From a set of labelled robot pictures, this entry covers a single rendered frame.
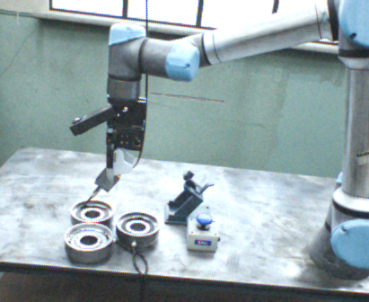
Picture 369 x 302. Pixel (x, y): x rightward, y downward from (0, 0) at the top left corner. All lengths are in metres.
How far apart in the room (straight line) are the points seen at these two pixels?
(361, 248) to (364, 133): 0.22
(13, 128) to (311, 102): 1.91
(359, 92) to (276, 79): 1.82
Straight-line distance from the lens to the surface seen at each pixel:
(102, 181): 0.98
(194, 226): 0.98
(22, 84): 2.67
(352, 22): 0.71
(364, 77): 0.75
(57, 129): 2.69
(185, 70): 0.81
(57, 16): 2.44
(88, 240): 0.96
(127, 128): 0.90
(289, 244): 1.09
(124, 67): 0.86
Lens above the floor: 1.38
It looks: 22 degrees down
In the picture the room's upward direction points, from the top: 7 degrees clockwise
